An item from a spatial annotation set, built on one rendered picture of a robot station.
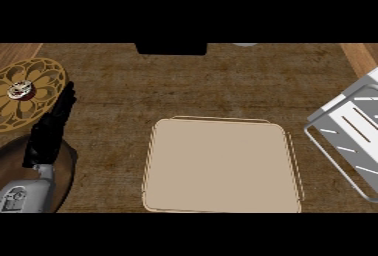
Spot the cupcake with white frosting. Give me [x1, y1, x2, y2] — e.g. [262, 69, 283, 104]
[6, 80, 37, 102]

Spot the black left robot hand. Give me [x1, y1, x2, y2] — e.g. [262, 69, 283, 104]
[21, 80, 79, 169]

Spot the dark brown round plate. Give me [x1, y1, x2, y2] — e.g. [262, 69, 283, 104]
[0, 134, 80, 214]

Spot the beige square tray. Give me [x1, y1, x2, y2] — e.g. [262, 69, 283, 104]
[141, 115, 306, 214]

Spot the black box-shaped appliance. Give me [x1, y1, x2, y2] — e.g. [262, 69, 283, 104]
[135, 43, 210, 56]

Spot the gold patterned round placemat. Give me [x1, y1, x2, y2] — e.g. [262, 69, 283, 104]
[0, 57, 70, 133]

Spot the white tiered wire basket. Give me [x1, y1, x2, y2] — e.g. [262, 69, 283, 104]
[303, 67, 378, 203]

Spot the brown woven table mat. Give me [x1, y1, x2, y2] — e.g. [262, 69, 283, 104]
[0, 43, 378, 214]

